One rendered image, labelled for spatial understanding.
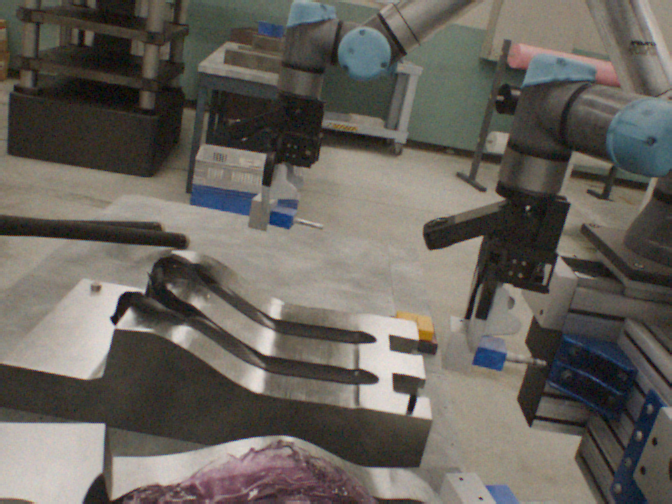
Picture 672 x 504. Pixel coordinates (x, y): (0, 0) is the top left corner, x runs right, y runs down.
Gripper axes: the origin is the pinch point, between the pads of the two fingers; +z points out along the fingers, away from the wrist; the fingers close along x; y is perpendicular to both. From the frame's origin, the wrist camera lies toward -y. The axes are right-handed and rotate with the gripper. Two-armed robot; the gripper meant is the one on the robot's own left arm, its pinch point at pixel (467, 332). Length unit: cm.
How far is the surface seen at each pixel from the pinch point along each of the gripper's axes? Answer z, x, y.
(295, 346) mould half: 6.6, -1.8, -21.3
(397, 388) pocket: 8.2, -3.7, -7.2
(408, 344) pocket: 7.0, 7.3, -6.4
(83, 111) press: 60, 337, -211
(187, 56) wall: 45, 602, -233
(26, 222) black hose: 4, 13, -67
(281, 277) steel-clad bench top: 15, 40, -30
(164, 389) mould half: 8.4, -15.7, -33.9
